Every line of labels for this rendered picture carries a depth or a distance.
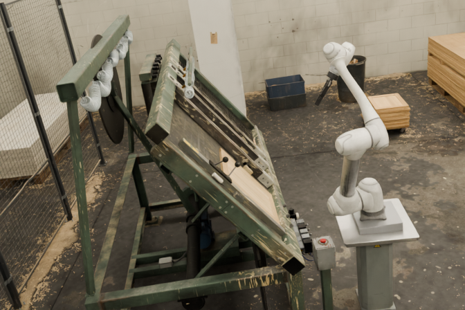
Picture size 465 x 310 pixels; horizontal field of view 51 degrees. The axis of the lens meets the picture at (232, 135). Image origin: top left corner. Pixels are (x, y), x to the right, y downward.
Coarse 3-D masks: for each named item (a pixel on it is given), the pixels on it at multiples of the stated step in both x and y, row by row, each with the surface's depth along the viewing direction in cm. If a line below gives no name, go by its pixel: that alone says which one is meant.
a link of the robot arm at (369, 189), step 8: (360, 184) 335; (368, 184) 331; (376, 184) 331; (360, 192) 332; (368, 192) 330; (376, 192) 330; (368, 200) 330; (376, 200) 332; (368, 208) 334; (376, 208) 334
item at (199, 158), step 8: (184, 144) 291; (192, 152) 293; (200, 160) 296; (208, 168) 298; (224, 184) 303; (232, 184) 306; (232, 192) 306; (240, 192) 306; (248, 200) 309; (256, 208) 312; (264, 216) 315; (272, 224) 318; (280, 232) 321
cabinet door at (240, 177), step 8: (224, 152) 350; (232, 160) 354; (224, 168) 323; (232, 168) 340; (240, 168) 354; (232, 176) 326; (240, 176) 340; (248, 176) 356; (240, 184) 327; (248, 184) 343; (256, 184) 358; (248, 192) 329; (256, 192) 343; (264, 192) 360; (256, 200) 330; (264, 200) 346; (272, 200) 361; (264, 208) 332; (272, 208) 345; (272, 216) 332
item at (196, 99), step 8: (192, 64) 371; (176, 72) 369; (184, 80) 370; (200, 104) 381; (208, 112) 384; (216, 120) 387; (224, 128) 390; (232, 136) 394; (240, 144) 397; (248, 152) 400; (256, 152) 406; (256, 160) 404; (264, 160) 410; (264, 168) 407
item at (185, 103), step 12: (192, 72) 346; (180, 84) 350; (180, 96) 347; (192, 108) 351; (204, 120) 356; (216, 132) 360; (228, 144) 365; (240, 156) 369; (252, 168) 374; (264, 180) 379
